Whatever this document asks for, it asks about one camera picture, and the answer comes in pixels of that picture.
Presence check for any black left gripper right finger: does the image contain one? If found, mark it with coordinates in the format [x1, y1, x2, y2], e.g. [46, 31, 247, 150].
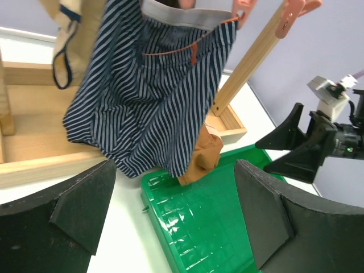
[234, 160, 363, 272]

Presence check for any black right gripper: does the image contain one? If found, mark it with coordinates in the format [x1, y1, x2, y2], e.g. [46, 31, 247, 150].
[255, 103, 363, 183]

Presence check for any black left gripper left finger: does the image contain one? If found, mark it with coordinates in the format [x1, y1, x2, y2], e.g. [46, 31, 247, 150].
[1, 160, 116, 273]

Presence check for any brown underwear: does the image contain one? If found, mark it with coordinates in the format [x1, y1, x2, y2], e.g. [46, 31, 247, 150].
[177, 123, 224, 186]

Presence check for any pink round clip hanger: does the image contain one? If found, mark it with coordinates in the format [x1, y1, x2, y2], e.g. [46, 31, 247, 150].
[174, 1, 322, 39]

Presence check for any blue striped underwear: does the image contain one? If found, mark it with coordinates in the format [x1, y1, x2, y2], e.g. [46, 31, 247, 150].
[63, 1, 238, 178]

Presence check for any cream navy-trim underwear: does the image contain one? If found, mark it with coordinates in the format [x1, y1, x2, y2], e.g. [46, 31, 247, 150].
[40, 0, 106, 89]

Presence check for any wooden hanger rack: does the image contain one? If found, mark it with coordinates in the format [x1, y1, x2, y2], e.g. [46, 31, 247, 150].
[1, 9, 281, 188]

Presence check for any green plastic tray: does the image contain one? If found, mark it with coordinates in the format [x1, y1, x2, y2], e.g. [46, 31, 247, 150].
[141, 145, 271, 273]

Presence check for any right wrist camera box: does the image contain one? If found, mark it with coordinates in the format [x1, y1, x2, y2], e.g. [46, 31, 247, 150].
[307, 75, 358, 122]

